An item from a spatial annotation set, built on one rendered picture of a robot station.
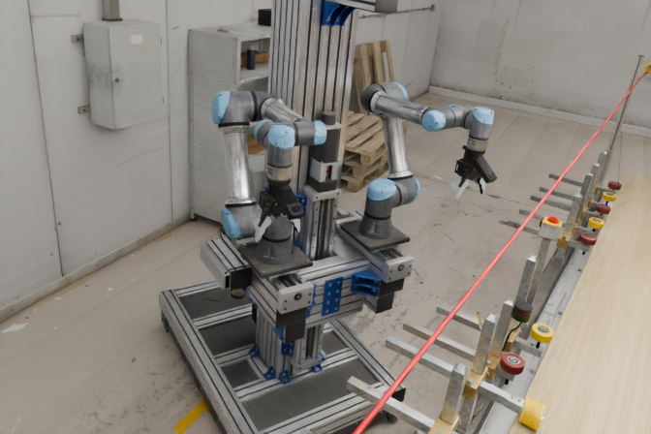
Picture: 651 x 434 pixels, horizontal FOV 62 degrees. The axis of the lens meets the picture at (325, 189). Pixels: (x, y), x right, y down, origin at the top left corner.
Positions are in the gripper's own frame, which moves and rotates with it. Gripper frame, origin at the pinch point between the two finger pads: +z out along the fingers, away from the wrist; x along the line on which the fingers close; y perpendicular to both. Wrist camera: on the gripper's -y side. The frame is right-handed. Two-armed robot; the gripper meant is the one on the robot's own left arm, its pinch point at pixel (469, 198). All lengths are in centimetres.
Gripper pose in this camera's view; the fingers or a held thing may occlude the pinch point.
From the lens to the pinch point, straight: 217.7
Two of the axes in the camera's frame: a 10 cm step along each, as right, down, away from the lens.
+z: -0.9, 9.1, 4.0
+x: -8.5, 1.4, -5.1
